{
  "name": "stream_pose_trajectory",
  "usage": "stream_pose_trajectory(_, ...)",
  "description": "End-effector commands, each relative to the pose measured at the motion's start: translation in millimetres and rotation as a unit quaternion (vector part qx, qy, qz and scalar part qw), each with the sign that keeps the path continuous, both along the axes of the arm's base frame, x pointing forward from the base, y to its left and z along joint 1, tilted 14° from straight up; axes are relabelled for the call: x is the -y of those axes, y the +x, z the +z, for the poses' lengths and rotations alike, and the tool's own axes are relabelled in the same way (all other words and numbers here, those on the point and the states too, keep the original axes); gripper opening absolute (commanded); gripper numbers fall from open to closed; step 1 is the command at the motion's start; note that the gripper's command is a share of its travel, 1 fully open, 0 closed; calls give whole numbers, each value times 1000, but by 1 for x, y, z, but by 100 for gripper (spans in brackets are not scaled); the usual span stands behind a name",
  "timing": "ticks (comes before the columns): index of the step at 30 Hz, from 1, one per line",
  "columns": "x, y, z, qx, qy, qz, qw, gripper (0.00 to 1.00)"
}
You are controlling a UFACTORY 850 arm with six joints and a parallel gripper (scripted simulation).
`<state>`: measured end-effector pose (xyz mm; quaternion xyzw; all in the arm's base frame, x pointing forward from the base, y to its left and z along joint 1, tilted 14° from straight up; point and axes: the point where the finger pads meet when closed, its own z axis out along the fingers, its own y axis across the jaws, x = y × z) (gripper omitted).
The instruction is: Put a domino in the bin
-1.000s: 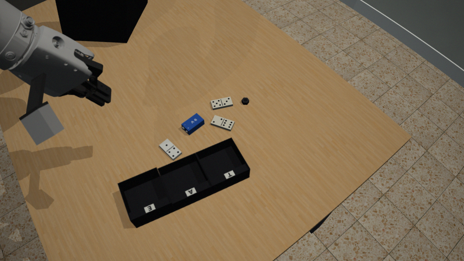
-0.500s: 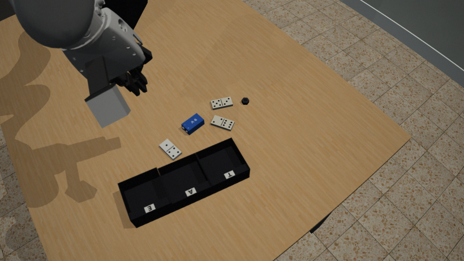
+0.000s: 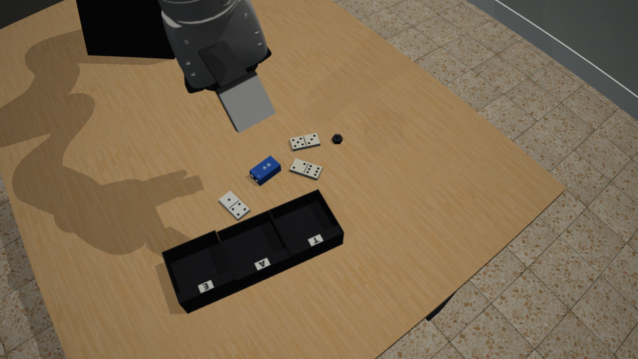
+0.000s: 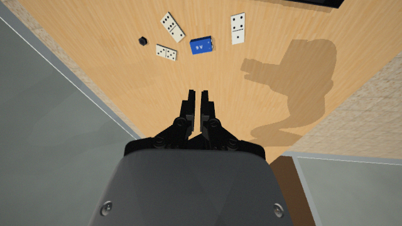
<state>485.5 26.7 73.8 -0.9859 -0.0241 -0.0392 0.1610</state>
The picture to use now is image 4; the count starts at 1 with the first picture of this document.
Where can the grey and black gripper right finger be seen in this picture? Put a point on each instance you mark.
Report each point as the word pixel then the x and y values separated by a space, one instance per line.
pixel 218 138

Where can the blue nine-volt battery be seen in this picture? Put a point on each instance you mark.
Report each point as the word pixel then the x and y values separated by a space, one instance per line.
pixel 201 45

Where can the black hex nut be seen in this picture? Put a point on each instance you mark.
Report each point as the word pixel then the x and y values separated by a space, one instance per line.
pixel 143 41

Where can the white domino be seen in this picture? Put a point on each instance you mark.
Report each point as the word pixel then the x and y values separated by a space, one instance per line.
pixel 166 52
pixel 237 28
pixel 172 27

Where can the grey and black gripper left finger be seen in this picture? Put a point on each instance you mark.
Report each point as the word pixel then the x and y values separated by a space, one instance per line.
pixel 173 137

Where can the black three-compartment bin rack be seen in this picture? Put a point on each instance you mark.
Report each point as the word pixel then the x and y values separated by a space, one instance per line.
pixel 326 3

